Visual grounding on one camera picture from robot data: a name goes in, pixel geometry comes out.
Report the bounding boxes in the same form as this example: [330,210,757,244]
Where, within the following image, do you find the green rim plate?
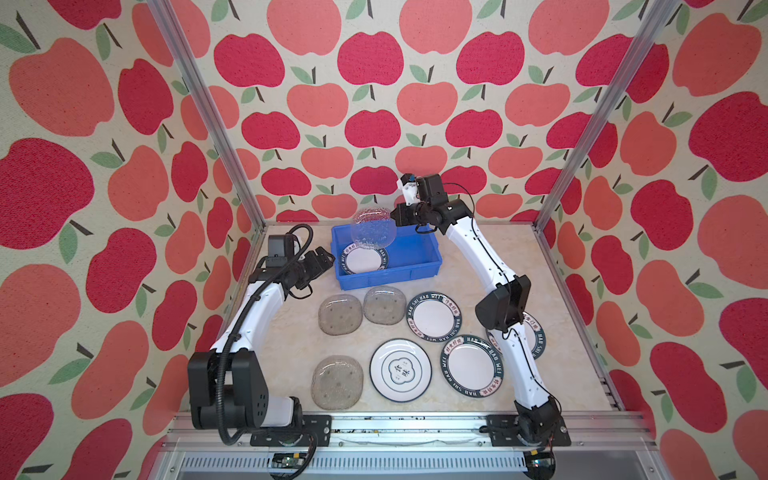
[406,291,463,343]
[341,244,389,275]
[440,335,504,398]
[486,312,546,359]

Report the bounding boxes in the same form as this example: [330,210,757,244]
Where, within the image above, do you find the clear glass plate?
[363,286,408,325]
[318,294,363,336]
[311,355,364,411]
[350,208,397,249]

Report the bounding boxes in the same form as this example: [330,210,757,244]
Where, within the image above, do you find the clear glass plate front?
[311,355,364,411]

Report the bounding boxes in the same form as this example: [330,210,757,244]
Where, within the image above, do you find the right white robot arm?
[390,173,562,446]

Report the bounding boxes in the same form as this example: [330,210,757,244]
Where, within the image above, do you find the blue plastic bin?
[331,225,442,291]

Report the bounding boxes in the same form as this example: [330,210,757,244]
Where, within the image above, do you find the white plate clover pattern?
[369,338,432,403]

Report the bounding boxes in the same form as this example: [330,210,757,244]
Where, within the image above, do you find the green rim plate front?
[440,335,504,398]

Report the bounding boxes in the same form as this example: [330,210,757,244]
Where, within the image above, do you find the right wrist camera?
[398,173,420,206]

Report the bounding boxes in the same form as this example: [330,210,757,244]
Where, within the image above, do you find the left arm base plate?
[250,415,333,448]

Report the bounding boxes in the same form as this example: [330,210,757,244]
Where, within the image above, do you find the aluminium front rail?
[147,411,672,479]

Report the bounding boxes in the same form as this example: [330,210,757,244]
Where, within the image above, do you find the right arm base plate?
[479,415,572,448]

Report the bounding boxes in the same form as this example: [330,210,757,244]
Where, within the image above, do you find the left aluminium frame post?
[148,0,266,234]

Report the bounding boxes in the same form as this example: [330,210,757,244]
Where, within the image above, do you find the aluminium frame post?
[148,0,266,234]
[533,0,681,234]

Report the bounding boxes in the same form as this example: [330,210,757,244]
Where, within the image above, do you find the right aluminium frame post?
[533,0,681,234]

